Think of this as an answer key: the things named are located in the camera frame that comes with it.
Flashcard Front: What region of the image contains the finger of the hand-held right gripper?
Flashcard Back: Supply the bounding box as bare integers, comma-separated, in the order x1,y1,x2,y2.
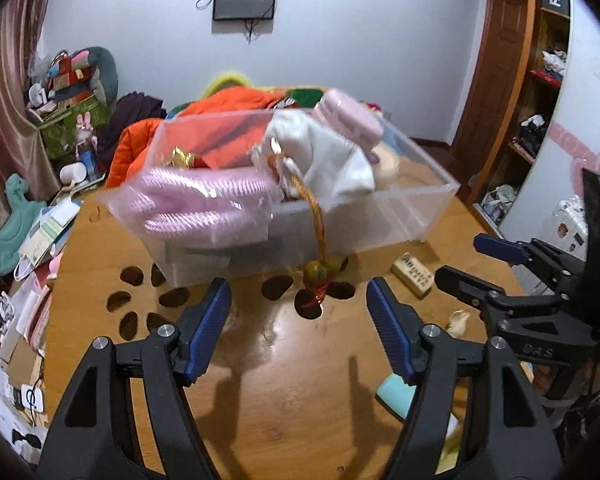
472,232,588,296
434,265,511,321

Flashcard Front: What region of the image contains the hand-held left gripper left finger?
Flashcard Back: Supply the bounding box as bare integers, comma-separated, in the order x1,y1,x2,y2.
34,276,233,480

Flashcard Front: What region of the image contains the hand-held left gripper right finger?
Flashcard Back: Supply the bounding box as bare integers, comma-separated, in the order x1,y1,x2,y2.
366,276,566,480

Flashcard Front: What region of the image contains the clear plastic storage box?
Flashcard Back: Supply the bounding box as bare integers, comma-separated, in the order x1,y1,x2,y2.
107,107,462,288

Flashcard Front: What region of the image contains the pink package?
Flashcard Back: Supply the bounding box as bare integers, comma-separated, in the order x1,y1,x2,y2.
112,165,281,251

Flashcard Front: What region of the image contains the gold cord bead ornament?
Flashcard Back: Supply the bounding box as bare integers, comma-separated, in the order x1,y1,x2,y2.
267,152,348,311

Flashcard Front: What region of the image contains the cream cylindrical jar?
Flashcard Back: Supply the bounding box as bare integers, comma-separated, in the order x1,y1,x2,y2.
370,142,401,191

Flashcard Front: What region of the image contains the white cloth pouch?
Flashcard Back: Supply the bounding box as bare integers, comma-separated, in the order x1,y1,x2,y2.
252,110,375,201

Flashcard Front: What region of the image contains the person's right hand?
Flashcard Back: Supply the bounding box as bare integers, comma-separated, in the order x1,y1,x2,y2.
529,362,561,398

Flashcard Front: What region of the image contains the small cream figurine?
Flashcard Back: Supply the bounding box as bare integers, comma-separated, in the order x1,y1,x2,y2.
445,310,473,337

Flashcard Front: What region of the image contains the beige printed block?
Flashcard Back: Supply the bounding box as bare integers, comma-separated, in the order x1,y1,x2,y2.
391,252,435,297

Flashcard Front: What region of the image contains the mint green object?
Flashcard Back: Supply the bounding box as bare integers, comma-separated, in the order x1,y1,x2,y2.
376,374,415,421

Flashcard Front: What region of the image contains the white suitcase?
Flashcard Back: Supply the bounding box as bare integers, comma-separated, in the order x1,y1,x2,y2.
550,199,591,261

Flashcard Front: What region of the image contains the wooden desk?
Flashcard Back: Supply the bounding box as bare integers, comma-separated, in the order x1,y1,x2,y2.
44,157,531,480

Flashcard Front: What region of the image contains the white board pink print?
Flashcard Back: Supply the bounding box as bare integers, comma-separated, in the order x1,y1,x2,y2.
500,0,600,261

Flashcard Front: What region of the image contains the brown wooden wardrobe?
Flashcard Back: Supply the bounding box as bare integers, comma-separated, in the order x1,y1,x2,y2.
450,0,573,241

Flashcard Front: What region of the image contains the white plush toy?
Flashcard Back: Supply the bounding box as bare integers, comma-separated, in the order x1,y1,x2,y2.
540,49,566,76

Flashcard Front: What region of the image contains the orange jacket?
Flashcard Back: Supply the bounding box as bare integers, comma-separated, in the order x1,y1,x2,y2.
104,86,285,188

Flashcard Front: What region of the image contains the pile of scattered papers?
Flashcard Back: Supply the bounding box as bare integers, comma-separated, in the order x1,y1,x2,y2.
0,260,50,461

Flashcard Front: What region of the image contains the teal plush toy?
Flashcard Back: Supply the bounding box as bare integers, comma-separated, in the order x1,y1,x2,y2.
0,172,48,271

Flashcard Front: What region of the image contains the dark purple cloth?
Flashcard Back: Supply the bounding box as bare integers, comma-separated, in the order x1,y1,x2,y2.
97,91,167,161

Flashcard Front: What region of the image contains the pink bunny toy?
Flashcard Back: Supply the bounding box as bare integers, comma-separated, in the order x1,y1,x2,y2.
74,112,98,143

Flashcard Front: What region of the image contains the colourful patchwork blanket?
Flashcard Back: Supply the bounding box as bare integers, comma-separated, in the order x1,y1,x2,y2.
172,87,395,121

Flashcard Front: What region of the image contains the yellow-green plush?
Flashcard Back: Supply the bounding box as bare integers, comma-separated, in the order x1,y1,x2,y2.
202,72,258,98

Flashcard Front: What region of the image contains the grey cushion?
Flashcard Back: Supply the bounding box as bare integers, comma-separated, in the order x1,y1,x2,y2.
82,46,119,106

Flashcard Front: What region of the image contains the pile of colourful boxes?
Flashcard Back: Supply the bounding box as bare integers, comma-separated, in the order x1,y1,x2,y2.
27,50,105,161

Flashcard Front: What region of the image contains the pink striped curtain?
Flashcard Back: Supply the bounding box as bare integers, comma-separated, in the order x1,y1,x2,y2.
0,0,68,231

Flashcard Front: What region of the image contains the small black monitor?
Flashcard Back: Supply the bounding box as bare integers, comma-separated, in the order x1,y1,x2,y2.
212,0,279,22

